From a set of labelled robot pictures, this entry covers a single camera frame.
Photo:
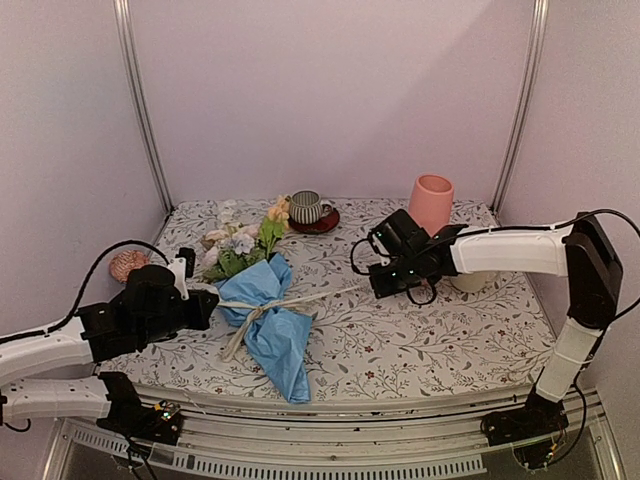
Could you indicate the dark red saucer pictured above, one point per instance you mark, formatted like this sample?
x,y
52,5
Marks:
x,y
325,224

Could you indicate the aluminium front rail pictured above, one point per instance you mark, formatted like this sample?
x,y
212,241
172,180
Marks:
x,y
228,437

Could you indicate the floral tablecloth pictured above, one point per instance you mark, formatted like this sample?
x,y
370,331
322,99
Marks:
x,y
359,347

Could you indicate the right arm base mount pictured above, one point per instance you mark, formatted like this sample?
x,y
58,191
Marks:
x,y
531,429

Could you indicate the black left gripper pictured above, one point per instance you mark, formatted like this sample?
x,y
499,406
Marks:
x,y
202,310

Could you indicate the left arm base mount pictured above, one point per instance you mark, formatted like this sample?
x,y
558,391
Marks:
x,y
161,423

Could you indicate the striped ceramic cup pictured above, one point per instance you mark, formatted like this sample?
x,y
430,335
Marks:
x,y
306,206

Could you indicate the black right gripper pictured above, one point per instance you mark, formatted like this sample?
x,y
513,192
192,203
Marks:
x,y
382,285

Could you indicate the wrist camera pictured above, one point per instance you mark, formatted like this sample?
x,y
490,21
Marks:
x,y
374,238
186,260

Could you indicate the left aluminium frame post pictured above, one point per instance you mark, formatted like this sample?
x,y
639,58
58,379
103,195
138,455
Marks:
x,y
126,37

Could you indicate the blue wrapping paper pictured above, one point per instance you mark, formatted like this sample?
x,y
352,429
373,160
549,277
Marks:
x,y
275,336

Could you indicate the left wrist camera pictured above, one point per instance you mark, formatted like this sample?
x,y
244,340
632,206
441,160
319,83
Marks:
x,y
186,260

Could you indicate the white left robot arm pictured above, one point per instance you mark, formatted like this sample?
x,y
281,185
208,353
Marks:
x,y
25,356

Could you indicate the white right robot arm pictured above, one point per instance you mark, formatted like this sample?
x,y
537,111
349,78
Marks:
x,y
572,266

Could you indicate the artificial flower bouquet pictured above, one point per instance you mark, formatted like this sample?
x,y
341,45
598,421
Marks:
x,y
233,246

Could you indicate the pink vase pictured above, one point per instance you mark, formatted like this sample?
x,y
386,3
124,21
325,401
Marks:
x,y
431,202

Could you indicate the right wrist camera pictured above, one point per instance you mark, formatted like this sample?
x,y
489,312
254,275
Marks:
x,y
374,238

